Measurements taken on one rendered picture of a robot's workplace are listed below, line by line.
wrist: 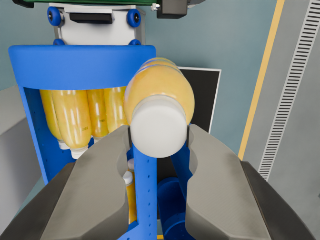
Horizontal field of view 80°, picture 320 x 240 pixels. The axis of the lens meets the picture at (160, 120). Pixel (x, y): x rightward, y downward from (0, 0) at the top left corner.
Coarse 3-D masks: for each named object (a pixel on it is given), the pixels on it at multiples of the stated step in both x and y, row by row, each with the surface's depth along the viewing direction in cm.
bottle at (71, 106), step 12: (60, 96) 39; (72, 96) 39; (84, 96) 41; (60, 108) 40; (72, 108) 40; (84, 108) 42; (60, 120) 41; (72, 120) 41; (84, 120) 43; (60, 132) 43; (72, 132) 42; (84, 132) 43; (72, 144) 43; (84, 144) 45
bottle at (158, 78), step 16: (144, 64) 24; (160, 64) 20; (144, 80) 16; (160, 80) 15; (176, 80) 16; (128, 96) 16; (144, 96) 15; (160, 96) 14; (176, 96) 15; (192, 96) 17; (128, 112) 16; (192, 112) 17
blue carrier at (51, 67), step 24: (24, 48) 29; (48, 48) 28; (72, 48) 28; (96, 48) 29; (120, 48) 31; (144, 48) 35; (24, 72) 31; (48, 72) 29; (72, 72) 29; (96, 72) 30; (120, 72) 32; (24, 96) 38; (48, 144) 49; (48, 168) 48; (144, 168) 43; (144, 192) 45; (144, 216) 48
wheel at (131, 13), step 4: (128, 12) 50; (132, 12) 50; (136, 12) 51; (128, 16) 50; (132, 16) 50; (136, 16) 51; (128, 20) 51; (132, 20) 50; (136, 20) 52; (140, 20) 53; (132, 24) 51; (136, 24) 52
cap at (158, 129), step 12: (144, 108) 12; (156, 108) 12; (168, 108) 12; (132, 120) 12; (144, 120) 12; (156, 120) 12; (168, 120) 12; (180, 120) 12; (132, 132) 13; (144, 132) 13; (156, 132) 13; (168, 132) 13; (180, 132) 13; (144, 144) 13; (156, 144) 13; (168, 144) 13; (180, 144) 13; (156, 156) 13
